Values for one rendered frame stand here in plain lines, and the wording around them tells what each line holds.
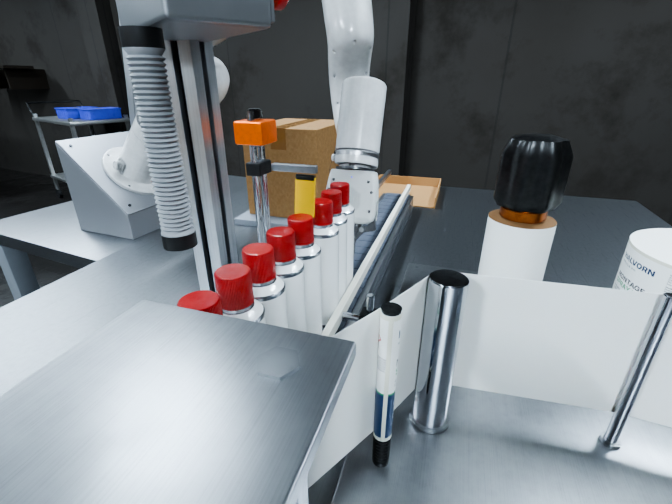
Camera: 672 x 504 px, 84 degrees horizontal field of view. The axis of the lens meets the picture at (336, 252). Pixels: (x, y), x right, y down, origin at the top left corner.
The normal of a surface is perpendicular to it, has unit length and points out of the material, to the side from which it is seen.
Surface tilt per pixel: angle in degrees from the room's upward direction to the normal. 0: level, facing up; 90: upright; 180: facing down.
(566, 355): 90
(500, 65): 90
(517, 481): 0
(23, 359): 0
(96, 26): 90
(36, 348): 0
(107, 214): 90
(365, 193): 69
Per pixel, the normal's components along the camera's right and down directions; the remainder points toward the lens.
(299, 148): -0.32, 0.39
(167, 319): 0.00, -0.91
